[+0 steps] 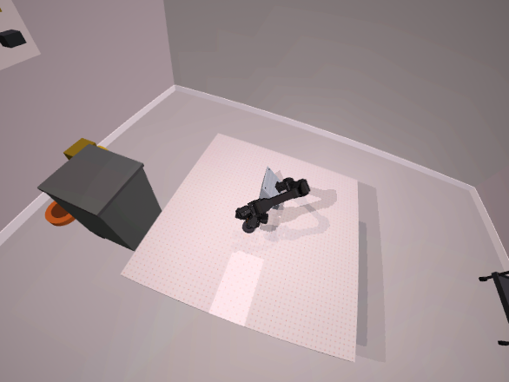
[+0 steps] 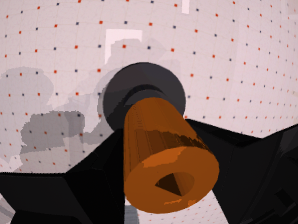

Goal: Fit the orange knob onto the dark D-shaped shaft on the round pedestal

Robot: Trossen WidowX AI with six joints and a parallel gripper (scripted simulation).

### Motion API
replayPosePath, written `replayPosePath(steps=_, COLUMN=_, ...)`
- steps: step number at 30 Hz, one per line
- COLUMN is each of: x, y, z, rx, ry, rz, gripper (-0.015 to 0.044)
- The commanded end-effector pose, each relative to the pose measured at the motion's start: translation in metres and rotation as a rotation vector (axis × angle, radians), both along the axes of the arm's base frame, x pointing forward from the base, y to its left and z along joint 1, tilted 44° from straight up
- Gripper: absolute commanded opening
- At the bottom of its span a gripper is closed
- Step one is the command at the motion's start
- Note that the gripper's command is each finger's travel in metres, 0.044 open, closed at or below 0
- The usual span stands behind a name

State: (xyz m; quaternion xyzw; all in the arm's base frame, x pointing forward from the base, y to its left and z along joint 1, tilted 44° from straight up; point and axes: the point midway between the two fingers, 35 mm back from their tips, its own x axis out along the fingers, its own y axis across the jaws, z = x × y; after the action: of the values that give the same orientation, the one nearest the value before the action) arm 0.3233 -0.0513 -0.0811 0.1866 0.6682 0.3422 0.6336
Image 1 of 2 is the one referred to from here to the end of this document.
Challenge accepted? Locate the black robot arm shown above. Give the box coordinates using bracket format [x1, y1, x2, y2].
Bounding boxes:
[235, 177, 310, 228]

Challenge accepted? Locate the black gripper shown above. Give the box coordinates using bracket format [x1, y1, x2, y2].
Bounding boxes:
[235, 214, 268, 224]

